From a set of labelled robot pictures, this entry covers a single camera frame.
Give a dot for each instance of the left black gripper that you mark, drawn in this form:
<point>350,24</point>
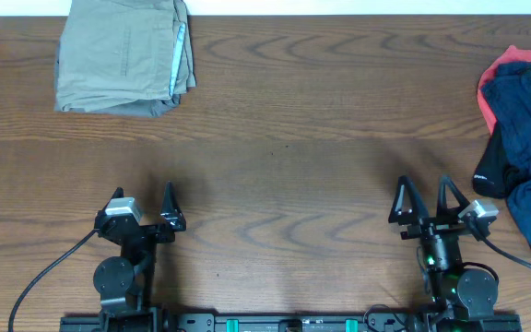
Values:
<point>171,218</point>

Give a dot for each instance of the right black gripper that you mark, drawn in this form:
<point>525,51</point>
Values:
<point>441,226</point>

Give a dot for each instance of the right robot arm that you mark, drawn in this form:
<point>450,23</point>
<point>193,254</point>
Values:
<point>463,293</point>

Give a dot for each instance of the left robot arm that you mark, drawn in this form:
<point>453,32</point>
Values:
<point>124,282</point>

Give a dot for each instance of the black garment with logo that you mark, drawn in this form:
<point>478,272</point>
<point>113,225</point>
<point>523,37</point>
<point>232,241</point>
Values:
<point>495,176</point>

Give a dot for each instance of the folded khaki trousers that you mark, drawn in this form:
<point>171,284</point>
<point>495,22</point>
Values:
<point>124,57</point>

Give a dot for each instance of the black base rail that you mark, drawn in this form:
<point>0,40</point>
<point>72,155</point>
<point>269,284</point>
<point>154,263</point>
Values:
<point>374,321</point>

